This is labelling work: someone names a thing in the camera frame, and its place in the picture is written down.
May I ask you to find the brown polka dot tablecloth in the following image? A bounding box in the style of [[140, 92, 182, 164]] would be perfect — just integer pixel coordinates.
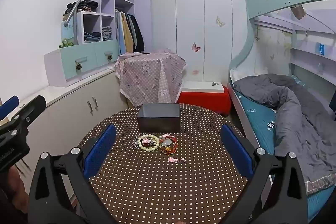
[[76, 103, 259, 224]]

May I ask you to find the brown hanging cloth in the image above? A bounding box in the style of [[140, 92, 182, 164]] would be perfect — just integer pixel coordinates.
[[290, 4, 306, 20]]

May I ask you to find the folded jeans stack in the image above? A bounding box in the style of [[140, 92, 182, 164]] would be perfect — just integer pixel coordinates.
[[102, 26, 113, 41], [84, 31, 101, 43]]

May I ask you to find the cream bead bracelet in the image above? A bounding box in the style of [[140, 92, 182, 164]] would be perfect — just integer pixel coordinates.
[[137, 134, 160, 152]]

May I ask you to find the yellow hanging garment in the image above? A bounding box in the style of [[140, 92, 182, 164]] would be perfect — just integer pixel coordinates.
[[122, 13, 134, 53]]

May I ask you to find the grey metal box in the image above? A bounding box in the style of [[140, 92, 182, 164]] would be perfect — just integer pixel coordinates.
[[136, 104, 181, 133]]

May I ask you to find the light blue hanging garment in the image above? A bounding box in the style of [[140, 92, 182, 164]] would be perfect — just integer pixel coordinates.
[[117, 12, 126, 55]]

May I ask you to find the grey quilt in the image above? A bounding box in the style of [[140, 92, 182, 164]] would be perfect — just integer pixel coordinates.
[[233, 74, 336, 194]]

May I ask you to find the pile of dark clothes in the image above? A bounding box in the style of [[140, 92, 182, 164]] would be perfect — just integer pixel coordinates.
[[64, 0, 99, 14]]

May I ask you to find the black hanging garment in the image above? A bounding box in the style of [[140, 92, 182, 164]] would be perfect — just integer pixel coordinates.
[[130, 14, 145, 53]]

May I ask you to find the red storage box white lid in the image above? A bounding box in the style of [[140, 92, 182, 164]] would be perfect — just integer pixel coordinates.
[[178, 81, 232, 116]]

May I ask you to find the pink bear print cloth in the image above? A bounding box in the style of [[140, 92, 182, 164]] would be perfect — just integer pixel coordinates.
[[113, 48, 187, 107]]

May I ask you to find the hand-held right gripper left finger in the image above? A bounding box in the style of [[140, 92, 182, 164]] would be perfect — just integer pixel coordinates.
[[28, 124, 117, 224]]

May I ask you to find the silver chain necklace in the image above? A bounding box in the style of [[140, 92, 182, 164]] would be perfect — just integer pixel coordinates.
[[131, 133, 143, 150]]

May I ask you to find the lilac wardrobe door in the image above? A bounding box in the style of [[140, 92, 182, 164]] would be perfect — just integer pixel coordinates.
[[134, 0, 153, 54]]

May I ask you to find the white wardrobe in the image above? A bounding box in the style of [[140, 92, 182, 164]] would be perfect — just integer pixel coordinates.
[[150, 0, 256, 83]]

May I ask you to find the white cubby shelf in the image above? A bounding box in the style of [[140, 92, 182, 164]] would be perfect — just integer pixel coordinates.
[[75, 0, 135, 45]]

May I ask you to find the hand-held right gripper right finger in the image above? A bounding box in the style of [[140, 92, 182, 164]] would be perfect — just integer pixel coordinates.
[[220, 124, 308, 224]]

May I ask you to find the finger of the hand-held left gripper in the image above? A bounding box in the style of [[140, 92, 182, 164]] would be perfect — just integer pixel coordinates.
[[0, 95, 47, 144], [0, 96, 20, 119]]

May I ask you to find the teal drawer unit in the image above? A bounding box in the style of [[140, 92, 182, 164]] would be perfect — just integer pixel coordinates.
[[44, 40, 118, 87]]

